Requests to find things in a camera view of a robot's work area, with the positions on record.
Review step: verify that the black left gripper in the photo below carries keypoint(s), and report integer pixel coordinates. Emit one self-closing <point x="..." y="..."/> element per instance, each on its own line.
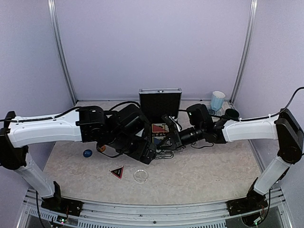
<point x="138" y="154"/>

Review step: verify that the blue small blind button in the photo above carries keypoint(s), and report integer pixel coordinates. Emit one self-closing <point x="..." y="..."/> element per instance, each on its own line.
<point x="87" y="153"/>

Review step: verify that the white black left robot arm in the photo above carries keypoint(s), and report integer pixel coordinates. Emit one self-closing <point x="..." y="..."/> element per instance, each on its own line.
<point x="78" y="124"/>

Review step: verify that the aluminium poker case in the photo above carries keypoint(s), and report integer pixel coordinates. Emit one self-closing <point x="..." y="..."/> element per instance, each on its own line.
<point x="157" y="102"/>

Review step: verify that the black triangular dealer button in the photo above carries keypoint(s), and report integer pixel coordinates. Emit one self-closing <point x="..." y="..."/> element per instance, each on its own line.
<point x="118" y="172"/>

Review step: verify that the dark green mug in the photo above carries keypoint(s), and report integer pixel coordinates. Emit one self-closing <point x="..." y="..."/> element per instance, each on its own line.
<point x="232" y="114"/>

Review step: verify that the red playing card deck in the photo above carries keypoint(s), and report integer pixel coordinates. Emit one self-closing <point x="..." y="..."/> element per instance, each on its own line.
<point x="159" y="128"/>

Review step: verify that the front aluminium rail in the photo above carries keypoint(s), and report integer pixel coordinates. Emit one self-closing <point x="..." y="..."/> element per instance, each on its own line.
<point x="110" y="215"/>

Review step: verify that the white swirl plate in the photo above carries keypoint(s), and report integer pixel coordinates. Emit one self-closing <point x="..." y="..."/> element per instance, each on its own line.
<point x="219" y="112"/>

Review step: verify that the right aluminium frame post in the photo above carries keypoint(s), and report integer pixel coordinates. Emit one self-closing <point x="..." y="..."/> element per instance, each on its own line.
<point x="245" y="52"/>

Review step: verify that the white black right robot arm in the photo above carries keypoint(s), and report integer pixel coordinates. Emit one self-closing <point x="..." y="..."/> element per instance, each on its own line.
<point x="281" y="130"/>

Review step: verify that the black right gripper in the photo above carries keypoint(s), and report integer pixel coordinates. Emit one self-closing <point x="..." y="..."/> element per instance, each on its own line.
<point x="174" y="141"/>

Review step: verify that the light blue ribbed cup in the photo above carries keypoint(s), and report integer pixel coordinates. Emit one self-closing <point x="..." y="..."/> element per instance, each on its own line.
<point x="217" y="100"/>

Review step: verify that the clear round plastic lid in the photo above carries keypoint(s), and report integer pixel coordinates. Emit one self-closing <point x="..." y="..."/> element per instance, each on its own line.
<point x="141" y="176"/>

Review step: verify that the red dice row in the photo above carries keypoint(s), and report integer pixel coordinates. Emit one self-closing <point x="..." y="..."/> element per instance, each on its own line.
<point x="159" y="134"/>

